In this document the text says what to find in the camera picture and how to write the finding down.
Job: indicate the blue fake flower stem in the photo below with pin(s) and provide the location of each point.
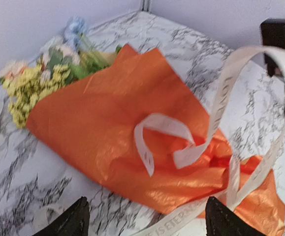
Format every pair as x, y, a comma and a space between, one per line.
75, 28

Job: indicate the pink rose fake stem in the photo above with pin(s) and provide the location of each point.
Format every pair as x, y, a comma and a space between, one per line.
12, 69

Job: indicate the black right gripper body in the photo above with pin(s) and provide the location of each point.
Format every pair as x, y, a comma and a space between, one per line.
273, 34

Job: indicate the green leafy fake stem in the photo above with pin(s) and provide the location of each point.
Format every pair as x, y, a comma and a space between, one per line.
91, 62

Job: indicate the aluminium frame post right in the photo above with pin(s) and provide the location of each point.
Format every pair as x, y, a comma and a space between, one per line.
145, 5

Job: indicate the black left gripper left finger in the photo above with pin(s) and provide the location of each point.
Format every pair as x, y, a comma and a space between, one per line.
73, 221

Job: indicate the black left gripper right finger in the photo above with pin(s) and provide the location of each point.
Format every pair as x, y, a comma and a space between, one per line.
221, 221

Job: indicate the yellow daisy fake bunch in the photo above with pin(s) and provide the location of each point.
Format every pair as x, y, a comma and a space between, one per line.
27, 89

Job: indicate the cream ribbon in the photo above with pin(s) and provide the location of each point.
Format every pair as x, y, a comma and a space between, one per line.
218, 123

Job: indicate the brown orange wrapping paper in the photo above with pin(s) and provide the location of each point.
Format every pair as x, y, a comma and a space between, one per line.
132, 127

